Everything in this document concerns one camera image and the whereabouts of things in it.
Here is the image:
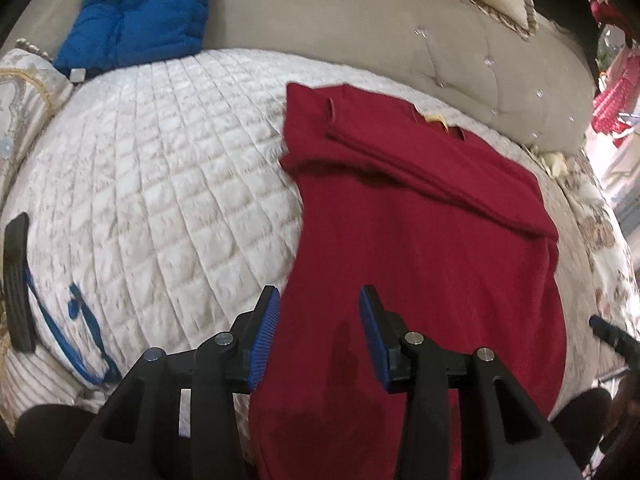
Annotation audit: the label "dark red garment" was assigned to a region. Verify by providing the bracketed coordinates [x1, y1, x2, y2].
[248, 84, 567, 479]

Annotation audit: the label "red white hanging clothes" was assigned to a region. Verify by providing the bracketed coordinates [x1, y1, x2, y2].
[589, 0, 639, 148]

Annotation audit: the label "floral bed sheet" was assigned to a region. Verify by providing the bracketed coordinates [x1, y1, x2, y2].
[530, 150, 639, 338]

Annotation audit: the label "white quilted bedspread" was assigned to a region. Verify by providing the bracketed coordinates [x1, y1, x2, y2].
[0, 48, 609, 451]

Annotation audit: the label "cream embroidered pillow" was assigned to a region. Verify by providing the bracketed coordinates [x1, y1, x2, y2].
[0, 38, 74, 204]

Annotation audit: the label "beige tufted headboard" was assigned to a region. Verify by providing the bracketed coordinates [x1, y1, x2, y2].
[1, 0, 598, 155]

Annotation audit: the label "blue quilted cushion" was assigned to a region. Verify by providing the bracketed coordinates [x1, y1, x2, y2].
[53, 0, 208, 77]

